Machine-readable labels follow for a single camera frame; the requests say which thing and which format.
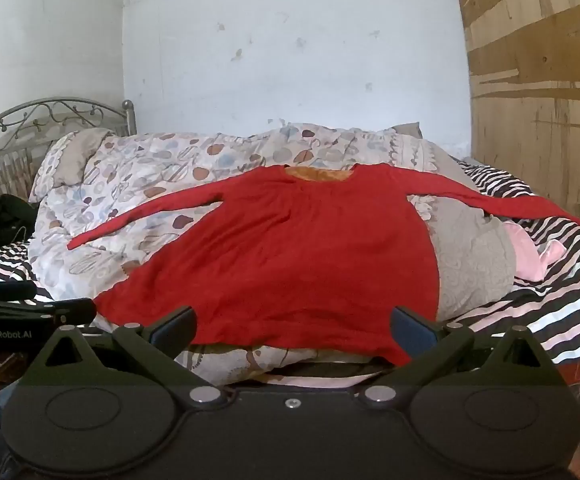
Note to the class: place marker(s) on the pink cloth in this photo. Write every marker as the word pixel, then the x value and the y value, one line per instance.
pixel 532 255

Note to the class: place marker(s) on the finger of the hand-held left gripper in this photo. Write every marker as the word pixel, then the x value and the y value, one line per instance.
pixel 72 311
pixel 10 290

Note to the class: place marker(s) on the red long-sleeved shirt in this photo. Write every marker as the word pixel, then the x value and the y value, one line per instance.
pixel 295 260

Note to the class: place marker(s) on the grey patterned pillow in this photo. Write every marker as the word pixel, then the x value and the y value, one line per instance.
pixel 70 165

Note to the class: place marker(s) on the plywood panel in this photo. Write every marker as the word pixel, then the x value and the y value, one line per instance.
pixel 544 85

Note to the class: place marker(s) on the patterned white duvet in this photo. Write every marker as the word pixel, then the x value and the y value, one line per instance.
pixel 145 185

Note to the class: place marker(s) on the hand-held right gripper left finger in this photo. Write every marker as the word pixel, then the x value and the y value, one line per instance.
pixel 176 331

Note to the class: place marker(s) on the metal bed headboard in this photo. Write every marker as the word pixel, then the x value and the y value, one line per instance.
pixel 30 125

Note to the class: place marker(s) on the black and white striped sheet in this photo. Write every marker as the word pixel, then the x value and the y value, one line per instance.
pixel 544 305

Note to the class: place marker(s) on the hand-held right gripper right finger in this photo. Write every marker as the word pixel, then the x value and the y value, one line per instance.
pixel 409 331

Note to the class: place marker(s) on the dark clothes pile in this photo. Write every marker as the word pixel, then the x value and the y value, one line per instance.
pixel 0 210

